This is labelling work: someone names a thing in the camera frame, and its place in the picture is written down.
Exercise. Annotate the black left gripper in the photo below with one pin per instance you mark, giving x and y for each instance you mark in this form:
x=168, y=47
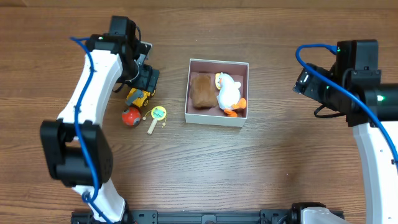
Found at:
x=148, y=78

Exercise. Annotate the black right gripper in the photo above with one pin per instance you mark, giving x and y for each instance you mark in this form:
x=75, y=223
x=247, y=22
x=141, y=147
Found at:
x=306, y=83

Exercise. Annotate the yellow toy truck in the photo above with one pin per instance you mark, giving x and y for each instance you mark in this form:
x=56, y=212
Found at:
x=138, y=98

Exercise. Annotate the brown plush toy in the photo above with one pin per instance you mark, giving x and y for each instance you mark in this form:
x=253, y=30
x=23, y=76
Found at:
x=202, y=92

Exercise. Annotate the white plush duck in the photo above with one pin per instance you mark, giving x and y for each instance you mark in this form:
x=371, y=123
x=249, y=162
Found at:
x=229, y=96

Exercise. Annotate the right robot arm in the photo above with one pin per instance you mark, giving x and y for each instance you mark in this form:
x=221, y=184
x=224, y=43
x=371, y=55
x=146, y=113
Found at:
x=352, y=88

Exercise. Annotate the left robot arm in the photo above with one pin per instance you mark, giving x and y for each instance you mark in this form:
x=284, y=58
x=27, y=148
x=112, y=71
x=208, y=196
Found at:
x=75, y=148

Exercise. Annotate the wooden rattle drum toy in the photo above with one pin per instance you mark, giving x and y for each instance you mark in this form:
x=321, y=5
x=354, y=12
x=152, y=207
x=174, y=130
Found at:
x=158, y=113

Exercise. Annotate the red toy ball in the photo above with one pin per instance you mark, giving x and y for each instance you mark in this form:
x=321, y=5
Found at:
x=131, y=116

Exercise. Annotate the white square cardboard box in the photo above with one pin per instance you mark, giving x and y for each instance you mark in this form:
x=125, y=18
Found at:
x=239, y=71

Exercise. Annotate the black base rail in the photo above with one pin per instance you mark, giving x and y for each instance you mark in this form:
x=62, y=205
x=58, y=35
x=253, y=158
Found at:
x=260, y=217

